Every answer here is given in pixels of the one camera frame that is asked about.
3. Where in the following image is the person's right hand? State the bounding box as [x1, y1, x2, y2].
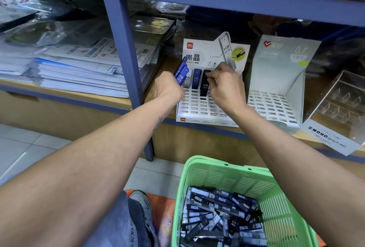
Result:
[205, 63, 247, 116]

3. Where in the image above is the person's left hand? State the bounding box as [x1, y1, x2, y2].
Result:
[153, 71, 186, 106]

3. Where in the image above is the white display box red label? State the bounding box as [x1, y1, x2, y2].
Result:
[176, 32, 251, 128]

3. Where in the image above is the pale green display box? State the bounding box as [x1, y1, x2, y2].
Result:
[246, 34, 322, 129]

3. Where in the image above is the green plastic basket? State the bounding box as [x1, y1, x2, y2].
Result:
[171, 155, 320, 247]

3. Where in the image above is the clear plastic display box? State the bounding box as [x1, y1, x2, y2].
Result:
[300, 71, 365, 156]

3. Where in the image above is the pile of lead cases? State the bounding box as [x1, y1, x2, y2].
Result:
[179, 186, 268, 247]

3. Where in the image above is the person's left forearm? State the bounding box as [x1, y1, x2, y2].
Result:
[0, 96, 178, 247]

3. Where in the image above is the person's right forearm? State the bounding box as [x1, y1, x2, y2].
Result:
[234, 107, 365, 247]

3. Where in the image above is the stack of wrapped paper packs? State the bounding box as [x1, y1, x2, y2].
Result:
[0, 0, 176, 99]

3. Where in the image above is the grey sneaker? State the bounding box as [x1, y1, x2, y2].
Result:
[128, 190, 160, 247]

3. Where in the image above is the colourful printed mat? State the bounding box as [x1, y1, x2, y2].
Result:
[125, 190, 179, 247]

